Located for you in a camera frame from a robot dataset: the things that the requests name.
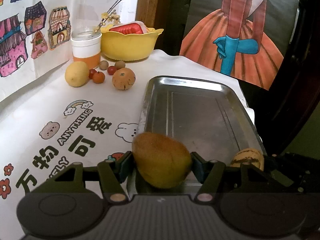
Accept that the red plastic toy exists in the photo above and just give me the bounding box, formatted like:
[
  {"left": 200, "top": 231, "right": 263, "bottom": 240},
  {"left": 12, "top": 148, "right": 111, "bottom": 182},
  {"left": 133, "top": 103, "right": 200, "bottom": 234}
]
[{"left": 109, "top": 23, "right": 144, "bottom": 35}]

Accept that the olive green small fruit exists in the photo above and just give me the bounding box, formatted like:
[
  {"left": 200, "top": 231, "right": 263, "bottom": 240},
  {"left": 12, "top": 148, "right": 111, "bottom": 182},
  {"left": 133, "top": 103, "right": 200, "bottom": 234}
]
[{"left": 99, "top": 60, "right": 109, "bottom": 70}]

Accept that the lady in orange dress poster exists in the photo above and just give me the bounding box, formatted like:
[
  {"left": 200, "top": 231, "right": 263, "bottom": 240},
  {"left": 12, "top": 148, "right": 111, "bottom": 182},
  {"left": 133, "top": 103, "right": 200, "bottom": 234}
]
[{"left": 180, "top": 0, "right": 299, "bottom": 90}]

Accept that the brown wooden door frame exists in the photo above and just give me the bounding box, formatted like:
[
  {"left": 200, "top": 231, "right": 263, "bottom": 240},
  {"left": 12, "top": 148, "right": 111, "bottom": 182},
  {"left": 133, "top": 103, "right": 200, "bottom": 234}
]
[{"left": 135, "top": 0, "right": 176, "bottom": 51}]

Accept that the yellow flower branch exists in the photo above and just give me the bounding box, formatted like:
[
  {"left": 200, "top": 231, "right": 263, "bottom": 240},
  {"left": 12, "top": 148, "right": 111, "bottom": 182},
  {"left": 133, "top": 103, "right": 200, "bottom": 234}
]
[{"left": 92, "top": 0, "right": 122, "bottom": 34}]

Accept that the yellow lemon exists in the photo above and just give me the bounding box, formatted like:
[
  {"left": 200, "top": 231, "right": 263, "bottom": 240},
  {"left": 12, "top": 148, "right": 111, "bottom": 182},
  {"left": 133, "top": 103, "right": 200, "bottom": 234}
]
[{"left": 65, "top": 61, "right": 89, "bottom": 87}]

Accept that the small striped orange melon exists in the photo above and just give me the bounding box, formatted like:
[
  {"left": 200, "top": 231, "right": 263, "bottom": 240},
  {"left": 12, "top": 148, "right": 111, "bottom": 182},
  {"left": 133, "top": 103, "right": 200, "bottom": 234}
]
[{"left": 112, "top": 68, "right": 136, "bottom": 90}]

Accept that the small orange tangerine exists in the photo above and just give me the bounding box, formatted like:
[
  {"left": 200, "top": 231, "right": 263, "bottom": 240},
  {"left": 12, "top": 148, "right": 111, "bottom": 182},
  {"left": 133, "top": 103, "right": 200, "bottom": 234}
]
[{"left": 92, "top": 72, "right": 105, "bottom": 84}]

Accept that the metal tray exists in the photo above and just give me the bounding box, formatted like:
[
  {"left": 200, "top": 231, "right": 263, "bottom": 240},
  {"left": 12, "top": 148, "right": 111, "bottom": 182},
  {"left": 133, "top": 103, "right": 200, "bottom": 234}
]
[{"left": 137, "top": 75, "right": 266, "bottom": 193}]

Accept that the houses drawing paper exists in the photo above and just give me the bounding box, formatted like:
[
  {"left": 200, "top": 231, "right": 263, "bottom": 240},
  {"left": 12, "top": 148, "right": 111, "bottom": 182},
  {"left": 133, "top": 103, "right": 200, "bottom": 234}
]
[{"left": 1, "top": 0, "right": 85, "bottom": 100}]

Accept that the white orange glass jar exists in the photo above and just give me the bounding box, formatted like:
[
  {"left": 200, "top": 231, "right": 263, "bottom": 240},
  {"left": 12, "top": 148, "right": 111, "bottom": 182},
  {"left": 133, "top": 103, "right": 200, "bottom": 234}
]
[{"left": 71, "top": 27, "right": 102, "bottom": 69}]

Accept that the yellow plastic bowl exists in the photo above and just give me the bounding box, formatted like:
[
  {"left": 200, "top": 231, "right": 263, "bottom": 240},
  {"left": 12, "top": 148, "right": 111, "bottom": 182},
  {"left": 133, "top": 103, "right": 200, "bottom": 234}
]
[{"left": 101, "top": 28, "right": 164, "bottom": 61}]

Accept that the large striped tan melon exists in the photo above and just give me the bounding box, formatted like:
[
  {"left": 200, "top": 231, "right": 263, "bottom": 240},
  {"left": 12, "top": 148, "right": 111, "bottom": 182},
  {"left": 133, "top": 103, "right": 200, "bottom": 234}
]
[{"left": 230, "top": 148, "right": 264, "bottom": 171}]

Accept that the green yellow mango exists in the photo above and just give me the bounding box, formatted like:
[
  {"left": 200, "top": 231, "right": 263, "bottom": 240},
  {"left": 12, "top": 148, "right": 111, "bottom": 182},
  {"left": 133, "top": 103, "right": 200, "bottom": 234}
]
[{"left": 132, "top": 132, "right": 192, "bottom": 189}]

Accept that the red cherry tomato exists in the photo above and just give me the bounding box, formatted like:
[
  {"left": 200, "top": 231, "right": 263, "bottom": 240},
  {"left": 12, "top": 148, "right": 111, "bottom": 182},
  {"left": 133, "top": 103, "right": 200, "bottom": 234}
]
[
  {"left": 89, "top": 68, "right": 97, "bottom": 79},
  {"left": 107, "top": 66, "right": 117, "bottom": 75}
]

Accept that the white printed table cloth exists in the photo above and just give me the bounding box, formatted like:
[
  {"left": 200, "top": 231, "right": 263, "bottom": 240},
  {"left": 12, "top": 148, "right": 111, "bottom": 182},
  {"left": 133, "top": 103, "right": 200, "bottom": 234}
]
[{"left": 1, "top": 50, "right": 246, "bottom": 239}]

